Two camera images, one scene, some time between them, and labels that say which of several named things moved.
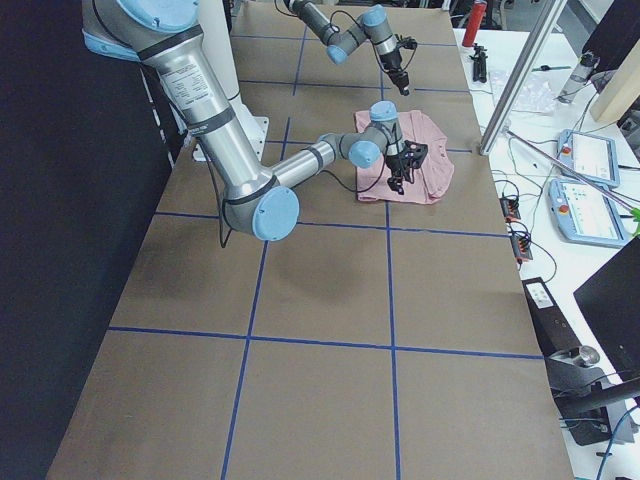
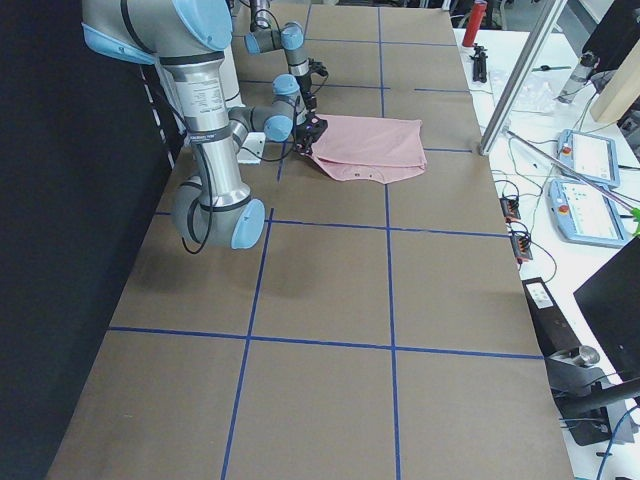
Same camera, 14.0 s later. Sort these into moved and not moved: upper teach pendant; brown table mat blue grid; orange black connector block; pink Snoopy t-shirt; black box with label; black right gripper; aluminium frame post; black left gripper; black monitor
Moved: black left gripper; pink Snoopy t-shirt; black right gripper
Not moved: black box with label; upper teach pendant; black monitor; orange black connector block; brown table mat blue grid; aluminium frame post
